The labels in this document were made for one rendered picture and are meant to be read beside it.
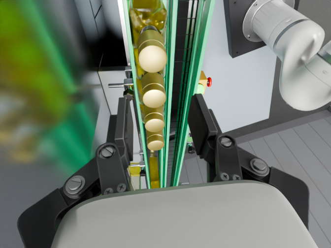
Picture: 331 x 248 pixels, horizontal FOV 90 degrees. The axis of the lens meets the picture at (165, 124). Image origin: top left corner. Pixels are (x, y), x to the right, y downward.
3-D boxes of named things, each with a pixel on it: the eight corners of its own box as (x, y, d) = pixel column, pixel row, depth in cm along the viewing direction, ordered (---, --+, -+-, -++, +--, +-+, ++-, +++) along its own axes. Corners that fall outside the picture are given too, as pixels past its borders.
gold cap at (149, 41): (135, 29, 20) (135, 44, 17) (164, 29, 21) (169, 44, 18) (138, 57, 23) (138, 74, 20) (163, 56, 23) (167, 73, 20)
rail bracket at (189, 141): (182, 124, 72) (189, 149, 63) (199, 122, 73) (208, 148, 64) (182, 130, 75) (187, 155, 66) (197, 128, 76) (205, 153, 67)
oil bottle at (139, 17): (130, -17, 35) (126, 14, 21) (156, -16, 36) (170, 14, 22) (133, 14, 39) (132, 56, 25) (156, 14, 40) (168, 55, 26)
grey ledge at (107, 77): (101, 56, 55) (96, 75, 48) (128, 55, 56) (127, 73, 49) (134, 177, 126) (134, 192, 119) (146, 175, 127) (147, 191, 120)
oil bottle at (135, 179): (129, 162, 90) (128, 215, 73) (140, 162, 91) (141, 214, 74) (129, 167, 94) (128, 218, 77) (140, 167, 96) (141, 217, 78)
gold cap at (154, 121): (142, 101, 29) (143, 119, 26) (162, 100, 29) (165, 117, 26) (144, 115, 32) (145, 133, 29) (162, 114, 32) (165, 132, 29)
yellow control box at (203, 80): (185, 70, 67) (190, 80, 62) (204, 69, 68) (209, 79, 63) (184, 84, 72) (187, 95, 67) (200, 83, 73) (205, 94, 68)
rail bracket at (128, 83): (109, 64, 48) (104, 92, 39) (133, 63, 49) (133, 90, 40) (112, 76, 51) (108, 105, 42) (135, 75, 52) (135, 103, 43)
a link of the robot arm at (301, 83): (322, 26, 52) (394, 71, 38) (274, 74, 66) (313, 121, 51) (297, 12, 48) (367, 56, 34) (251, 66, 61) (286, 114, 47)
